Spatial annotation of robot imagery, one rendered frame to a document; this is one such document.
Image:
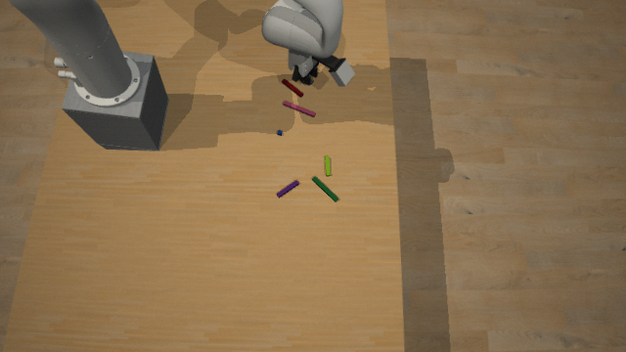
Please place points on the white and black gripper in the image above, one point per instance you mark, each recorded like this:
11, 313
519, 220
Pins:
303, 65

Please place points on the pink rod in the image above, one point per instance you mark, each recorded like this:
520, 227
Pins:
298, 108

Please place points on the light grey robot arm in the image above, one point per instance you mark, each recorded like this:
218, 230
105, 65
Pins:
80, 33

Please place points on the dark red rod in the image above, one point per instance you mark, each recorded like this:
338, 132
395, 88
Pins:
295, 90

